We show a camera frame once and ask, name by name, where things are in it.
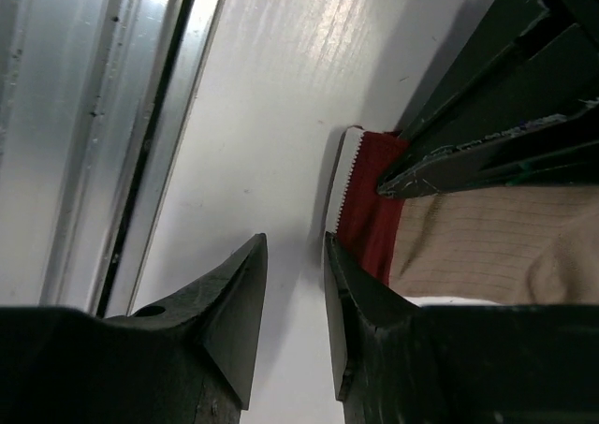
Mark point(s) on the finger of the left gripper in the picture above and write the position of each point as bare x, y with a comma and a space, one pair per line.
557, 150
527, 64

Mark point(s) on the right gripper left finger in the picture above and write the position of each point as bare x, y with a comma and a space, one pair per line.
187, 358

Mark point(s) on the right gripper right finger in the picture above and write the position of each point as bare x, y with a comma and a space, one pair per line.
395, 362

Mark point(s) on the brown sock red stripes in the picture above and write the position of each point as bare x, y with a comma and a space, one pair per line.
505, 245

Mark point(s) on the aluminium table rail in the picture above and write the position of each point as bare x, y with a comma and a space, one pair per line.
94, 99

